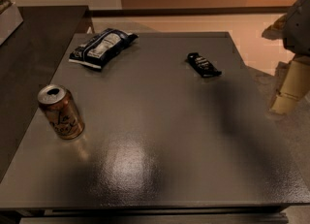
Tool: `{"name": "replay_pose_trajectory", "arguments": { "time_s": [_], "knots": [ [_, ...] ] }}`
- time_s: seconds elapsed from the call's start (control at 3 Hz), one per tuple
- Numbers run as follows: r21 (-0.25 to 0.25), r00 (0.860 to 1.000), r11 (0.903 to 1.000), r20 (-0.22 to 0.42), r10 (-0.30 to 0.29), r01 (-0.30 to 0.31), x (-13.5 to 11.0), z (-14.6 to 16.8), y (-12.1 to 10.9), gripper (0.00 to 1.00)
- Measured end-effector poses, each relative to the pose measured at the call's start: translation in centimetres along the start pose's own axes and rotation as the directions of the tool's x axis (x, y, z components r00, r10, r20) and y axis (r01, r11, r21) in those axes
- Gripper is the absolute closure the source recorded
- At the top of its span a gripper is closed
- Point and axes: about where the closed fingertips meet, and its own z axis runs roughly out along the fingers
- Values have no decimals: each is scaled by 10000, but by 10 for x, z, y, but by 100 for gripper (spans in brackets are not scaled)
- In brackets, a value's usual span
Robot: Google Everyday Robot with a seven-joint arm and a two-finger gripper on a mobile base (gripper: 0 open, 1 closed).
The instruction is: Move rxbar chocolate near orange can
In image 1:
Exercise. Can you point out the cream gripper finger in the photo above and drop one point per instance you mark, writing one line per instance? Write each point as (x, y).
(275, 30)
(292, 85)

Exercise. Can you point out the white box with snack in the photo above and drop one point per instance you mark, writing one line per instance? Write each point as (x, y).
(10, 19)

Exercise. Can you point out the blue white chip bag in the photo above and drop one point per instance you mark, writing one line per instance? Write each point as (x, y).
(100, 49)

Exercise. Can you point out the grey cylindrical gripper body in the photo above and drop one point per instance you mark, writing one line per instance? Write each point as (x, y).
(298, 27)

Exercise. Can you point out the black rxbar chocolate wrapper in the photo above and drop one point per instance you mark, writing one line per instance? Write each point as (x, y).
(202, 66)

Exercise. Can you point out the orange La Croix can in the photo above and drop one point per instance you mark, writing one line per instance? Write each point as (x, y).
(59, 107)

